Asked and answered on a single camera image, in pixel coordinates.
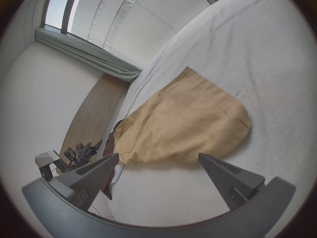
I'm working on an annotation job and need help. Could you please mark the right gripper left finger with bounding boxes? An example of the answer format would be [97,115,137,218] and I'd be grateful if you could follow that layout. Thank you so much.
[52,153,119,210]

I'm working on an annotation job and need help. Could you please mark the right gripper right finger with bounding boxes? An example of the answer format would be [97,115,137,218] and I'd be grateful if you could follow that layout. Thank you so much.
[198,153,265,211]

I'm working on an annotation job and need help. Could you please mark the tan shorts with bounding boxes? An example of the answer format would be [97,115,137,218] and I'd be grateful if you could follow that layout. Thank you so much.
[113,66,252,167]

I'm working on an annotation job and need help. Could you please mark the bed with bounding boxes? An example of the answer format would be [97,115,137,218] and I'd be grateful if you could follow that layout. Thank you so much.
[56,0,317,226]

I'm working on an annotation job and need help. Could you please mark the brown garment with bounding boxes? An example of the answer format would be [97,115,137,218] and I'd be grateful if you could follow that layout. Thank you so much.
[100,133,117,200]

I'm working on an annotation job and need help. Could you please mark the white garment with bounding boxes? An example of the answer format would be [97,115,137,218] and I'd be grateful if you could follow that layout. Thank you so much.
[110,165,124,185]

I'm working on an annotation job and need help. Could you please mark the grey-green curtain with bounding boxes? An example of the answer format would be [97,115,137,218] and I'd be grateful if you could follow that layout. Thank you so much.
[35,27,143,84]

